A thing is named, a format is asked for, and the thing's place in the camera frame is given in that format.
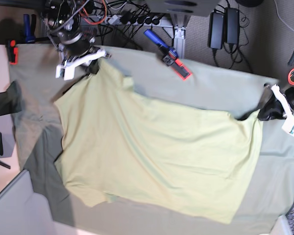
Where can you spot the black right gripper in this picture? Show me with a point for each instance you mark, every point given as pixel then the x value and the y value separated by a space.
pixel 92 68

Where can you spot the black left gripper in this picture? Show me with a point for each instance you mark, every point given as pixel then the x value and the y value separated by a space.
pixel 269 107

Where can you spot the yellow-green T-shirt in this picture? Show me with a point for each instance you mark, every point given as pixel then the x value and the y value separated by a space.
pixel 119 143

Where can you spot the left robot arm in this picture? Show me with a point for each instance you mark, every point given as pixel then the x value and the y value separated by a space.
pixel 289 92

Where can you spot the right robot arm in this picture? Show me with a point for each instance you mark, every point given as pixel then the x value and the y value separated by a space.
pixel 63 20

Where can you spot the white power strip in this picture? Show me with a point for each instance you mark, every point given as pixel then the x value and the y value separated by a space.
pixel 145 20

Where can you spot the green table cloth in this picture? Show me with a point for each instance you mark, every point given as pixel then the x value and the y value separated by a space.
pixel 39 133

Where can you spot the blue black clamp left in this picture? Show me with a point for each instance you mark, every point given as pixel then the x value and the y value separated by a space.
pixel 29 30

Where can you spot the blue red clamp centre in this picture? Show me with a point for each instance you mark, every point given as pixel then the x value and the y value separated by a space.
pixel 170 57

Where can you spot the red black clamp edge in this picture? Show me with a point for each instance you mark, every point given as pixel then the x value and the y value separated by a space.
pixel 12 51

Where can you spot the black power adapter left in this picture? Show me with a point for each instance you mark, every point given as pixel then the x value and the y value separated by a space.
pixel 216 31

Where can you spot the black power adapter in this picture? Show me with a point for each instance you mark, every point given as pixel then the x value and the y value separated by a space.
pixel 232 26
pixel 216 31

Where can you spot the dark cloth at edge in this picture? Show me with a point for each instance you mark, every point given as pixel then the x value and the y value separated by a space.
pixel 11 99

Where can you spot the black power adapter right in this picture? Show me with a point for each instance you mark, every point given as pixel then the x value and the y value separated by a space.
pixel 232 26

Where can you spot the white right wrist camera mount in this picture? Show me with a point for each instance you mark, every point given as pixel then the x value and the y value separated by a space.
pixel 66 70

